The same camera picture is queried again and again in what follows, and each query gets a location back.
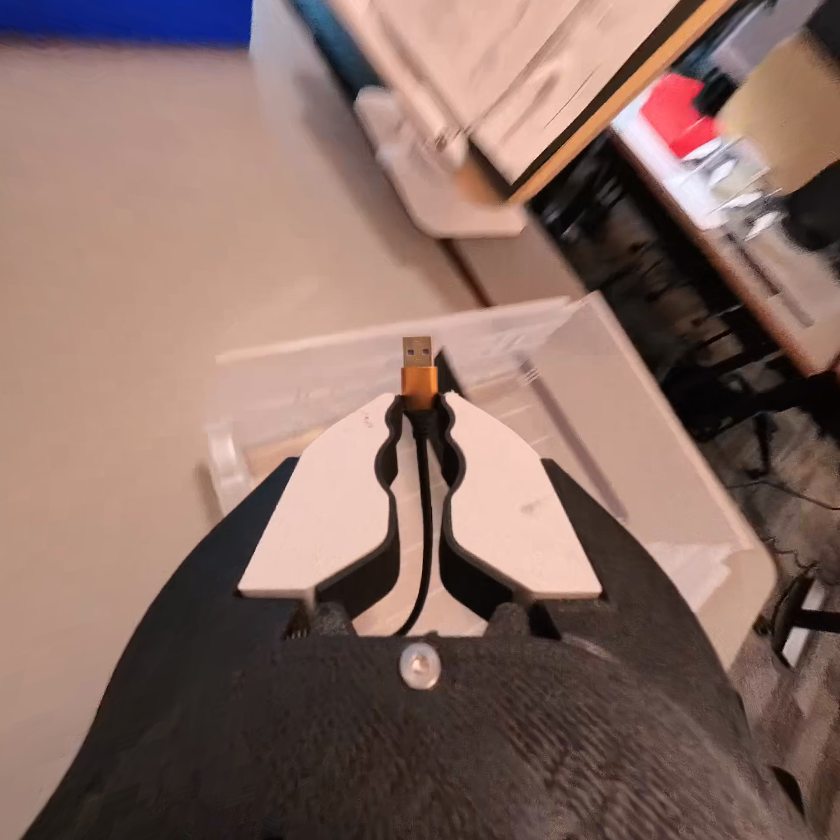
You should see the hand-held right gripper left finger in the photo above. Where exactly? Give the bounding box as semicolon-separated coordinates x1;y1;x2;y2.
236;392;404;621

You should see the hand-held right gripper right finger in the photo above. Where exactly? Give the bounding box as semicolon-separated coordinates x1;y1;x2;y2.
433;391;605;623

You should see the clear plastic organizer box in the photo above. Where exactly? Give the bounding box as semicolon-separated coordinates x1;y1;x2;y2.
202;292;762;631

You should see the orange plug USB cable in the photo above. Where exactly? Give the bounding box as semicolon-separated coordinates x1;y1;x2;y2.
394;335;439;637

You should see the blue plastic bin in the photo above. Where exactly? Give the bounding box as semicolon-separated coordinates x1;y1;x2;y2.
0;0;253;47

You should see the black office chair base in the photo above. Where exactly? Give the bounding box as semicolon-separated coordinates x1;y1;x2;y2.
755;564;840;665

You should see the wooden desk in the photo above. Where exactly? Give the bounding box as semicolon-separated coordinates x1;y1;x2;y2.
610;118;840;376

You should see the red box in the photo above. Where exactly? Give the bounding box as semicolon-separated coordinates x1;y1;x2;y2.
640;72;718;158

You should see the wooden clipboard with papers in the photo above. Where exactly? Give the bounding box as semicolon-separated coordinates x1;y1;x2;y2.
328;0;742;204

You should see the black pad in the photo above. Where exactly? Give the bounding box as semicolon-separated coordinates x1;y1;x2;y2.
289;0;395;119

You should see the tan rounded object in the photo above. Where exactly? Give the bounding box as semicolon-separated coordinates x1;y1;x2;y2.
715;33;840;198

